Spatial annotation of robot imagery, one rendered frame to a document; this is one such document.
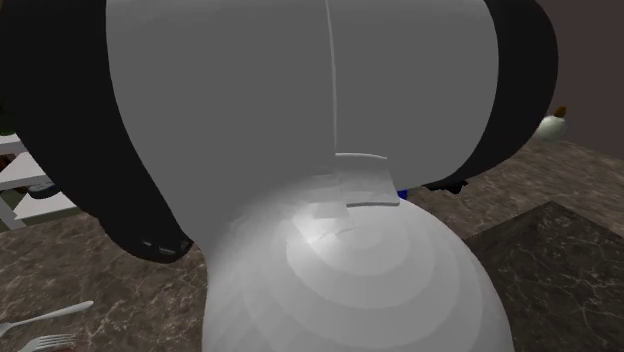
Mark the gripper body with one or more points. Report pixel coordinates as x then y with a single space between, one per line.
446 186

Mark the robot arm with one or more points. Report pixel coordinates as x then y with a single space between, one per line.
273 146

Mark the small blue object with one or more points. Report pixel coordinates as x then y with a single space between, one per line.
402 194

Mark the white round bottle brown top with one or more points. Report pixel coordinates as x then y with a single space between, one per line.
551 128

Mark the marble patterned robot stand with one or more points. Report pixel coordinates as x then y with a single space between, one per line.
551 278

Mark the white shelf unit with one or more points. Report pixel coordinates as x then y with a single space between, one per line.
22 170

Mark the silver fork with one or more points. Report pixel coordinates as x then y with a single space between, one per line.
48 342

